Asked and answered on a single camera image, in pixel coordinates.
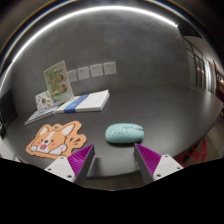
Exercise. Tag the white book with blue stripe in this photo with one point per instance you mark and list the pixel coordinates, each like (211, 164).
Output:
(91, 101)

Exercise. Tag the white ceiling light strip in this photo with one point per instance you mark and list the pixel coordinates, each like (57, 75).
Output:
(100, 8)

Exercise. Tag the orange corgi-shaped mouse pad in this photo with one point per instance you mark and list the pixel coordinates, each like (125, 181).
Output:
(53, 140)

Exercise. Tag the red chair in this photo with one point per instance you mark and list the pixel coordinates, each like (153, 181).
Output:
(199, 150)

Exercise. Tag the grey striped notebook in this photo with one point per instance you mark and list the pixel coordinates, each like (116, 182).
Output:
(40, 115)

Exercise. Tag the small white printed card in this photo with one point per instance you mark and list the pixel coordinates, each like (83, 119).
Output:
(42, 101)

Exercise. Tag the teal speckled computer mouse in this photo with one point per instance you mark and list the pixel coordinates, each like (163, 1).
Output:
(124, 133)

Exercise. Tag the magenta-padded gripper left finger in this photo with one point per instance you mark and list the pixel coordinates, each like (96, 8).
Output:
(63, 167)

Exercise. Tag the dark-framed glass partition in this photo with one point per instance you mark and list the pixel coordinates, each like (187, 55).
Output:
(200, 66)

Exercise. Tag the green standing menu sign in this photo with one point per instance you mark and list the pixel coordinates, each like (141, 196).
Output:
(58, 81)

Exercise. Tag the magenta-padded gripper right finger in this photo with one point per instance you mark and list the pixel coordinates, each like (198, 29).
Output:
(165, 165)

